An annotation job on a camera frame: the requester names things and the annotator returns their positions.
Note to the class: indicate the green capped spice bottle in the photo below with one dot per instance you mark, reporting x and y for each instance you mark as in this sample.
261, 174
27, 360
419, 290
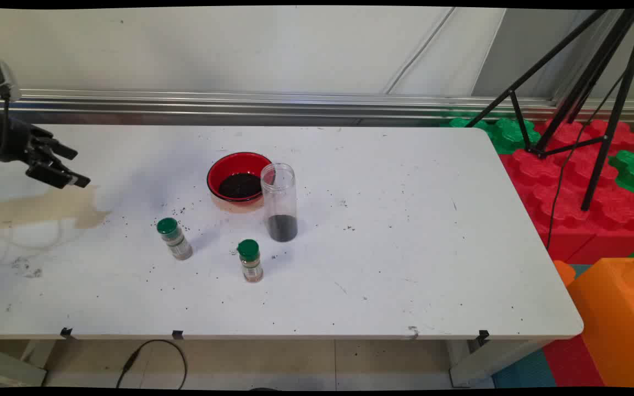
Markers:
250, 258
174, 237

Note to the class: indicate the large orange foam block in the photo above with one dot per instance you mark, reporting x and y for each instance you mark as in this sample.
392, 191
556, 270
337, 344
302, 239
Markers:
617, 319

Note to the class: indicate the black tripod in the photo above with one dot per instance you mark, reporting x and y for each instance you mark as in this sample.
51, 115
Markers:
619, 110

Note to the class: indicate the clear plastic jar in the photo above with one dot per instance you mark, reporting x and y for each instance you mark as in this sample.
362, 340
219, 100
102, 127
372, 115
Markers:
279, 203

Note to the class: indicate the aluminium rail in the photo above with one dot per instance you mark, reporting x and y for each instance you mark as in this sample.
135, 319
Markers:
240, 104

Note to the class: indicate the black table edge clip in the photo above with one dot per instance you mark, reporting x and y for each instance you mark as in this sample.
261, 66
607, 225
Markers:
482, 336
177, 334
66, 333

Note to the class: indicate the red floor mat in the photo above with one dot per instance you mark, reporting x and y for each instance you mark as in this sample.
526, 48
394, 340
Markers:
573, 363

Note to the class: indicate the teal floor mat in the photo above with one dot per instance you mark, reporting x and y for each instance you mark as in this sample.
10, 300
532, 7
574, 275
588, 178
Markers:
523, 371

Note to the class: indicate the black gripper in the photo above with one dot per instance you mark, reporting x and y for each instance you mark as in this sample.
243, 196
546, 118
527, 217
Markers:
3, 137

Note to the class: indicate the red bowl with black grains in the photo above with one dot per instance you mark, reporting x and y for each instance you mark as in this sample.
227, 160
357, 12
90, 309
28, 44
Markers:
234, 176

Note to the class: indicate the white table leg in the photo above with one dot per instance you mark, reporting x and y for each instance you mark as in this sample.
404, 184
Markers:
493, 360
11, 366

